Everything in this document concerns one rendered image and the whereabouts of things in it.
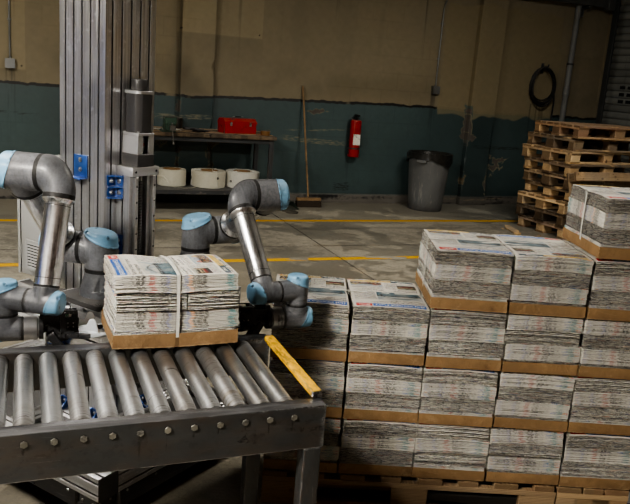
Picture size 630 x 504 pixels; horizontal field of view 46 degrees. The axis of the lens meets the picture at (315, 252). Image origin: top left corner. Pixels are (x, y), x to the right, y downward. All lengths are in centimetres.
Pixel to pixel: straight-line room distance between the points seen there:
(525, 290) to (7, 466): 183
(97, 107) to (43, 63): 615
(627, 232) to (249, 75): 699
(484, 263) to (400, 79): 749
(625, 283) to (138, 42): 200
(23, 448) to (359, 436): 146
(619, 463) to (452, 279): 101
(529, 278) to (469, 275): 22
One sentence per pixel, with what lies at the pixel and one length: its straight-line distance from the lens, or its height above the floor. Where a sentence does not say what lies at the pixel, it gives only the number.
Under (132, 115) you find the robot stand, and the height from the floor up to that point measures 144.
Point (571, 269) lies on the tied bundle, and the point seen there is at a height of 102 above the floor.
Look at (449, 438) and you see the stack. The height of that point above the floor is 32.
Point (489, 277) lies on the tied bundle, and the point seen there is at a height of 97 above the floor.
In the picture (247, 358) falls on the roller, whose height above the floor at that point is 79.
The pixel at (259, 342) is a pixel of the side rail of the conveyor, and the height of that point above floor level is 79.
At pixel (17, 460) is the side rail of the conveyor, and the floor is 74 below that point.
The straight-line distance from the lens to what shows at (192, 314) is 228.
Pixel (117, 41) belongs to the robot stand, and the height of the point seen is 170.
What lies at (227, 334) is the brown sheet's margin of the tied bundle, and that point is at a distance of 232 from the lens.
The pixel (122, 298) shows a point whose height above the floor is 97.
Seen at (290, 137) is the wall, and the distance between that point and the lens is 956.
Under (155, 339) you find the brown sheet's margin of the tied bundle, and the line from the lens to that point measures 227.
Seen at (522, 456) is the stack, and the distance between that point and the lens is 309.
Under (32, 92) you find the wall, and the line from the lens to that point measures 900.
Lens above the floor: 164
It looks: 13 degrees down
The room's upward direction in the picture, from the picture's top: 4 degrees clockwise
